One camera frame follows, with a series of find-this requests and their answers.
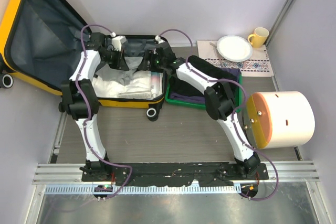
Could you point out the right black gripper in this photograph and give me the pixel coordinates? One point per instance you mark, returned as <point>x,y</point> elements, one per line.
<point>149,55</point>

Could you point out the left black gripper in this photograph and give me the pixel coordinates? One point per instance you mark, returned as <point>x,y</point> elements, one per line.
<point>121,63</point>

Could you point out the white towel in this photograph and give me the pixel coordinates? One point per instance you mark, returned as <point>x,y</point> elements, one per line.
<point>111,89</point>

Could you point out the black garment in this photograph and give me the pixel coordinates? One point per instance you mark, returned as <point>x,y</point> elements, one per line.
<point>200,74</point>

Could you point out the navy purple garment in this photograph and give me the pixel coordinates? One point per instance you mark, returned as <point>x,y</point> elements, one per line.
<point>184,92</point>

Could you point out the yellow Pikachu suitcase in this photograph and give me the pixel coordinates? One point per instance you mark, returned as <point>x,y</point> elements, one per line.
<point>41,44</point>

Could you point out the grey t-shirt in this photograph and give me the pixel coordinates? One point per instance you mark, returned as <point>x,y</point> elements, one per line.
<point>128,77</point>

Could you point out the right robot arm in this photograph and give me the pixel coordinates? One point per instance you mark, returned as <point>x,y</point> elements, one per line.
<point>219,98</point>

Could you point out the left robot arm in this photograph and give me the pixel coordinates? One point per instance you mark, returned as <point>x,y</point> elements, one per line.
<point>80,101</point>

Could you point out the pastel tube bottle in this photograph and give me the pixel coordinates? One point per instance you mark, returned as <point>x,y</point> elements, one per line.
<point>155,84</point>

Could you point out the green plastic tray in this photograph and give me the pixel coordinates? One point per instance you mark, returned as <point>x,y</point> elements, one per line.
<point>183,102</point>

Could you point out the silver fork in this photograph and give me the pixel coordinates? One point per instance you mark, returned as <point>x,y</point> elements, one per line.
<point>214,46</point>

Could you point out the white plate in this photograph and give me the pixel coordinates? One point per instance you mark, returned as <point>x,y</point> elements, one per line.
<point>234,48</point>

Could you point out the patterned white cloth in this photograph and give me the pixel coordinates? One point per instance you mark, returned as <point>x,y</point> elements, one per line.
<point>258,65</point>

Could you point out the yellow mug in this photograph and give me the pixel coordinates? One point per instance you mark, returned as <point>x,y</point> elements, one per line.
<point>258,37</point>

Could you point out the white cylindrical bin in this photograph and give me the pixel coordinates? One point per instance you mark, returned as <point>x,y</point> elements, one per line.
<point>280,119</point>

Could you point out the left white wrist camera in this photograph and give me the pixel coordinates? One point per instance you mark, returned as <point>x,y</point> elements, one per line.
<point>117,41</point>

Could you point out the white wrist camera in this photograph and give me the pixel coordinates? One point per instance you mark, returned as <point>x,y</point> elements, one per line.
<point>159,40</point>
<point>117,41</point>

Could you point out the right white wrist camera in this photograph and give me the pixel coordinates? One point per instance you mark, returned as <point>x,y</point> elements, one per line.
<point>159,40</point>

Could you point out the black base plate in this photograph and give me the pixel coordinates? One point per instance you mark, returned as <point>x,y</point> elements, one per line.
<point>173,174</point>

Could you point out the aluminium frame rail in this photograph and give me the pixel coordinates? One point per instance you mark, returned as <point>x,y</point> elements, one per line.
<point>66,179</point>

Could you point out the right aluminium corner post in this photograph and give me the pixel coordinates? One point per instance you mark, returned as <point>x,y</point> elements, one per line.
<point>281,16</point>

